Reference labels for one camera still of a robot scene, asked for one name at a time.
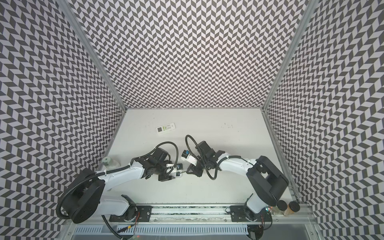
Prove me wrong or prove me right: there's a white remote with green buttons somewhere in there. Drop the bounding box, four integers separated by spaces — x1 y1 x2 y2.
156 123 176 134

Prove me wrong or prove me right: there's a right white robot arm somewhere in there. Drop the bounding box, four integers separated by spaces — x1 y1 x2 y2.
182 135 289 222

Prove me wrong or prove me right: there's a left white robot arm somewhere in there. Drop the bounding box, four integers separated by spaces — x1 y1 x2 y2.
55 143 183 224

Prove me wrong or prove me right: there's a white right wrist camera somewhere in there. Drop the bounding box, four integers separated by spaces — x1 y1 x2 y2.
181 150 198 166

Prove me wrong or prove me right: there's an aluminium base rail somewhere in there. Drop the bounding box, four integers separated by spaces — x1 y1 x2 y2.
64 203 316 226

